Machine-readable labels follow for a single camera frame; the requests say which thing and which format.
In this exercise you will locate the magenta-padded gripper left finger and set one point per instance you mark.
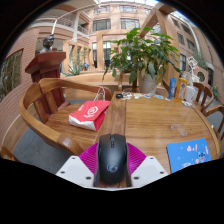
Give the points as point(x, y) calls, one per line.
point(87, 160)

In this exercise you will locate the white figure sculpture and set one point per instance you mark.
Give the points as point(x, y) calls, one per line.
point(192, 64)

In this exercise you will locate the blue cartoon mouse pad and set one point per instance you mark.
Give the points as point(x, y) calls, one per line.
point(186, 155)

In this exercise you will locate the red-brown wooden pedestal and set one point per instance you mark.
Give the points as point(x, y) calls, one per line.
point(45, 66)

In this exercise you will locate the orange bottle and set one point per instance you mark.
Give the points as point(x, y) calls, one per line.
point(181, 89)

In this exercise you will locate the potted green leafy plant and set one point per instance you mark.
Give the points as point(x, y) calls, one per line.
point(143, 55)

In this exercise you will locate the red paper bag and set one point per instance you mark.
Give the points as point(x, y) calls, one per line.
point(88, 115)

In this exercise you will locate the small black round object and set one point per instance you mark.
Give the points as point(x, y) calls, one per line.
point(119, 96)

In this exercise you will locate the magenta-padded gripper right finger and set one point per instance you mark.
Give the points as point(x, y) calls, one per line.
point(136, 160)

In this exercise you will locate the black computer mouse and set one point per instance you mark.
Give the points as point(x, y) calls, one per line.
point(112, 160)

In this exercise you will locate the blue tube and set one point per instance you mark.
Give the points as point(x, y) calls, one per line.
point(172, 88)

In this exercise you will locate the dark bust statue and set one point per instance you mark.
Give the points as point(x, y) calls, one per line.
point(47, 44)

